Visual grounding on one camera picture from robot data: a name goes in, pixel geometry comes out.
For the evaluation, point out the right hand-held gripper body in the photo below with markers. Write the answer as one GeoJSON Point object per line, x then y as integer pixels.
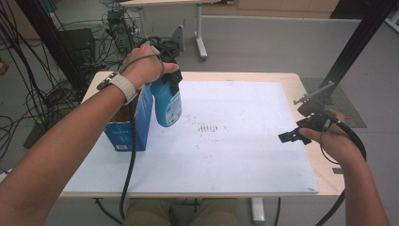
{"type": "Point", "coordinates": [315, 108]}

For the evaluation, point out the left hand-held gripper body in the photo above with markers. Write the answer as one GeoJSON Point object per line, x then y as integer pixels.
{"type": "Point", "coordinates": [169, 50]}

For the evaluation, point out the blue plastic bottle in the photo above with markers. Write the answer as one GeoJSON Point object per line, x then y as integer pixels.
{"type": "Point", "coordinates": [166, 109]}

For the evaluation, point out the blue cardboard box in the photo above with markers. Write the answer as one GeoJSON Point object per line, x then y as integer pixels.
{"type": "Point", "coordinates": [125, 138]}

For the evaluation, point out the person's left hand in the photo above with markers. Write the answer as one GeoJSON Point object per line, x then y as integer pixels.
{"type": "Point", "coordinates": [142, 67]}

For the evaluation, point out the person's right hand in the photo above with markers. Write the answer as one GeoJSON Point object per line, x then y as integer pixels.
{"type": "Point", "coordinates": [338, 142]}

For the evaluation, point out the light wooden table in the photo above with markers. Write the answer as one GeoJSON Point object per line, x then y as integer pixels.
{"type": "Point", "coordinates": [295, 81]}

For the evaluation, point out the white background table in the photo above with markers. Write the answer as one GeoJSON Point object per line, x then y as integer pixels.
{"type": "Point", "coordinates": [199, 25]}

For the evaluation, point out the wristwatch with white band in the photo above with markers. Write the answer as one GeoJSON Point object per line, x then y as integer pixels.
{"type": "Point", "coordinates": [125, 86]}

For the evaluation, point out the grey electronic device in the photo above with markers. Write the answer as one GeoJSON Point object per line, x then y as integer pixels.
{"type": "Point", "coordinates": [119, 28]}

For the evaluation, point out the white table mat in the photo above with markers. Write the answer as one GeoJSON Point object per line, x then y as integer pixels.
{"type": "Point", "coordinates": [235, 157]}

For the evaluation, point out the white table leg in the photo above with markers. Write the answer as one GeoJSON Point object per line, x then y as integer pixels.
{"type": "Point", "coordinates": [258, 212]}

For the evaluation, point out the black case on floor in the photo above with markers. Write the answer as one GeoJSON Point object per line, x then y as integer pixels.
{"type": "Point", "coordinates": [76, 42]}

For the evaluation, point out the person's legs in khaki trousers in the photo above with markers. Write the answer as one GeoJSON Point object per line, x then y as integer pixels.
{"type": "Point", "coordinates": [141, 213]}

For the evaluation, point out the black metal frame post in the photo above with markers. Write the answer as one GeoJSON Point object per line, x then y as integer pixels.
{"type": "Point", "coordinates": [357, 40]}
{"type": "Point", "coordinates": [47, 31]}

